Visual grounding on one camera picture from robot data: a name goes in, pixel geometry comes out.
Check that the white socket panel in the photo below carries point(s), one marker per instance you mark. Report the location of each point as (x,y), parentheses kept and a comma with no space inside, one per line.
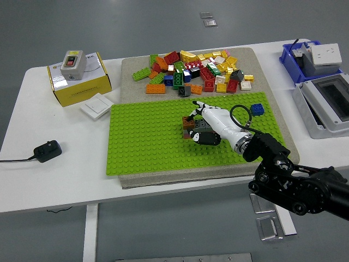
(325,54)

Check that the grey push-button switch box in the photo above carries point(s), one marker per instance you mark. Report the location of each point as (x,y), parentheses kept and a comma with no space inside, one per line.
(73,68)

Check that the pink and yellow brick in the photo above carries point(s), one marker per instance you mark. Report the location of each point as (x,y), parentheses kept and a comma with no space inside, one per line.
(225,53)

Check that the grey long toy brick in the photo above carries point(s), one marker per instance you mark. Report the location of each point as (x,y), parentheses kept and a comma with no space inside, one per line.
(201,125)

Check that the red square toy brick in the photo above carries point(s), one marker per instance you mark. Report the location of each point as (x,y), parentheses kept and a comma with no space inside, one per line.
(232,86)
(209,85)

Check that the lime green long brick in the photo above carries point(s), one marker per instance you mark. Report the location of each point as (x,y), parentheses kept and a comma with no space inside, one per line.
(141,73)

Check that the brown square toy brick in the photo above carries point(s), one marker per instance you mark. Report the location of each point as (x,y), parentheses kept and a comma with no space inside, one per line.
(188,124)

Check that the small orange toy brick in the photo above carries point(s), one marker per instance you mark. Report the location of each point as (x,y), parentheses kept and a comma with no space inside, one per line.
(153,74)

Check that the red and white brick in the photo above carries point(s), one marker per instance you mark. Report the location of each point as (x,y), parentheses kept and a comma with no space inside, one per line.
(194,65)

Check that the green upright toy brick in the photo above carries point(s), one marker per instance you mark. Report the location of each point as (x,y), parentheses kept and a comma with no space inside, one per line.
(153,59)

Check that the dark green long brick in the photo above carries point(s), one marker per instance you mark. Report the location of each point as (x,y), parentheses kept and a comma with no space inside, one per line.
(177,80)

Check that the green and white brick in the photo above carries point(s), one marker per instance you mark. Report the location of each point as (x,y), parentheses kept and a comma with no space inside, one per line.
(213,68)

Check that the large red toy brick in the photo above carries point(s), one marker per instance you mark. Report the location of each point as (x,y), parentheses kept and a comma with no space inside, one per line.
(171,57)

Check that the black toy brick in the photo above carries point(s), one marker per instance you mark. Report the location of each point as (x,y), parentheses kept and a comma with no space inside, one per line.
(194,72)

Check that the blue and white brick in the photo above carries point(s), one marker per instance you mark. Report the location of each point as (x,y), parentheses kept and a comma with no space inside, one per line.
(186,76)

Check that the lime green toy brick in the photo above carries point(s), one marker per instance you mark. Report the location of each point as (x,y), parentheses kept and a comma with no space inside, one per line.
(180,65)
(157,78)

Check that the blue plastic bin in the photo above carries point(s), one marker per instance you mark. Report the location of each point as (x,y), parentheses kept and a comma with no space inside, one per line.
(290,64)

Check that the white toy brick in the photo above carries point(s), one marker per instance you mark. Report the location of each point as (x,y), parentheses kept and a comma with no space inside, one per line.
(218,59)
(220,79)
(245,85)
(205,62)

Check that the long metal floor plate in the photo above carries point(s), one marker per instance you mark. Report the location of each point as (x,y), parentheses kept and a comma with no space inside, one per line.
(182,258)

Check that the orange long toy brick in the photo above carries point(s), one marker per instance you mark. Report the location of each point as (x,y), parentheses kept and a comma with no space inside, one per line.
(155,89)

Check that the red long toy brick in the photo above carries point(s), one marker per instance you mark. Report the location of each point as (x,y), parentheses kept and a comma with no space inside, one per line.
(206,74)

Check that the green studded baseplate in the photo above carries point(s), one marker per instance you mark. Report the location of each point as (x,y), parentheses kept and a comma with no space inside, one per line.
(147,147)

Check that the yellow cardboard box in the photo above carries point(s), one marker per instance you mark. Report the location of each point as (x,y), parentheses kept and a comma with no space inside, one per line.
(81,92)

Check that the yellow curved toy brick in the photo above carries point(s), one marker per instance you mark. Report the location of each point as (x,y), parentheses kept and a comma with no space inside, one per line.
(188,56)

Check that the blue square toy brick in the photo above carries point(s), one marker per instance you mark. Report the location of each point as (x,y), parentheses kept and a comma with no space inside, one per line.
(257,109)

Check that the black power adapter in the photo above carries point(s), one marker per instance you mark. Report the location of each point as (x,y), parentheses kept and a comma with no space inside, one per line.
(47,151)

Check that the grey device housing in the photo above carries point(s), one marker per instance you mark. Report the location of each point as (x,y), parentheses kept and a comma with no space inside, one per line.
(313,69)

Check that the small cream toy brick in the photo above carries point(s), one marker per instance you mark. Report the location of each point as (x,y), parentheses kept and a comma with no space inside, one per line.
(171,69)

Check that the white table leg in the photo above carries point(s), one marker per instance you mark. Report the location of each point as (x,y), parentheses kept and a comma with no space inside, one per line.
(90,232)
(287,223)

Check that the white wall switch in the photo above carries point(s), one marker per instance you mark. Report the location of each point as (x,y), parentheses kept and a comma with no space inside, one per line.
(96,106)

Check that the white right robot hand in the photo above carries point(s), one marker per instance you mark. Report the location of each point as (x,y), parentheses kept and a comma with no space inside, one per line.
(218,122)

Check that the grey electrical enclosure box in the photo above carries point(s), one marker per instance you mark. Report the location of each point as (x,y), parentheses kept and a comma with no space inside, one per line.
(332,109)

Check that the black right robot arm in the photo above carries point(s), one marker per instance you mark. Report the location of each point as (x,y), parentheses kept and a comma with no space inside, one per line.
(268,147)

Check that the dark grey square brick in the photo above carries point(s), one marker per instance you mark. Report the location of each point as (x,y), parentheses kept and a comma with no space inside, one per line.
(184,90)

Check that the dark grey sloped brick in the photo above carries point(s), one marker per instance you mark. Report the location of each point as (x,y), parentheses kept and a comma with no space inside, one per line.
(236,75)

